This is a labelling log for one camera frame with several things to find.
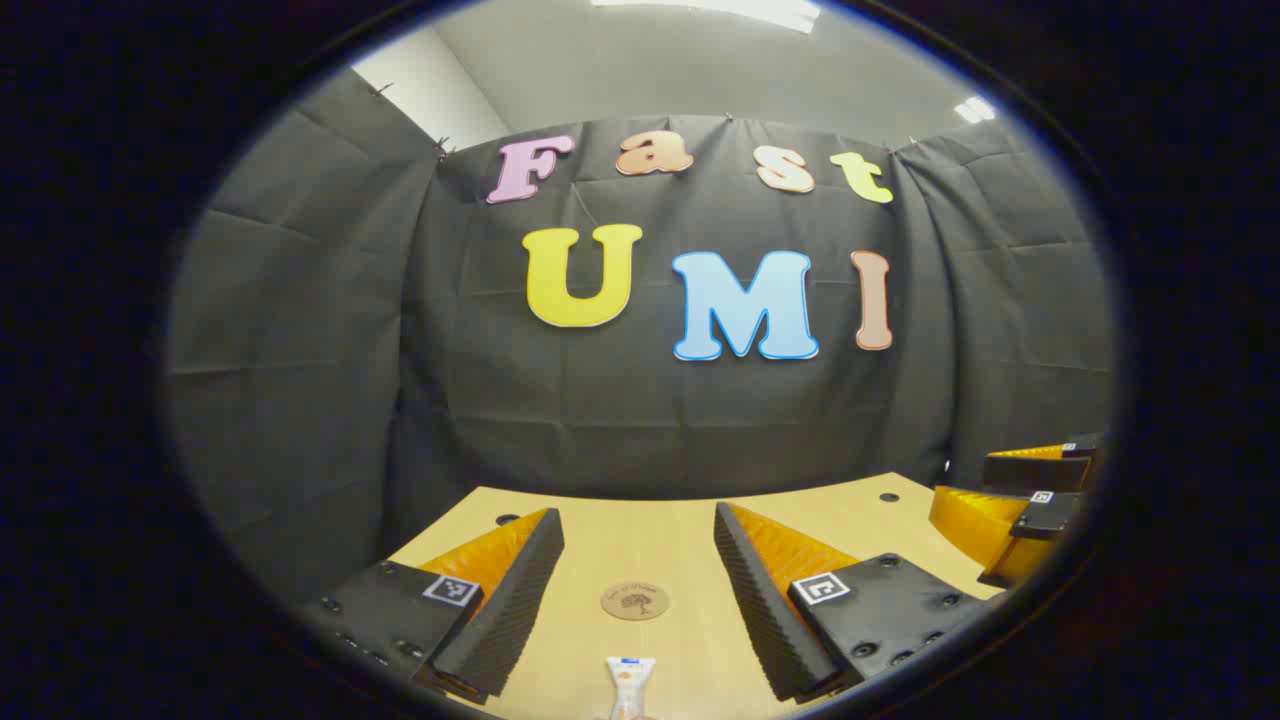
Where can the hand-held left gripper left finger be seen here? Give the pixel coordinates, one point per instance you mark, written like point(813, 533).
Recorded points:
point(510, 610)

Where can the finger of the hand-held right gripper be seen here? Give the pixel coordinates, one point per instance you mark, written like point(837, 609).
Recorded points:
point(1035, 473)
point(1045, 518)

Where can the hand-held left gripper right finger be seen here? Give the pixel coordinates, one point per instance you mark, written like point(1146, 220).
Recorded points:
point(760, 610)

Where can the round wooden coaster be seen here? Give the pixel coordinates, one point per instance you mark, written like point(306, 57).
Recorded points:
point(635, 602)

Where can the white toothpaste tube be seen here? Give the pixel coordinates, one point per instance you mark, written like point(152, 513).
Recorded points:
point(630, 690)

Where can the wooden desktop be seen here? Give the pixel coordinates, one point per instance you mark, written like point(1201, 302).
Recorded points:
point(640, 540)

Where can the black backdrop cloth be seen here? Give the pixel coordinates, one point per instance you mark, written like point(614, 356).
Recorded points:
point(600, 420)

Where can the ceiling light panel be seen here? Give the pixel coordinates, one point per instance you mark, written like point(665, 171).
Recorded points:
point(976, 109)
point(740, 10)

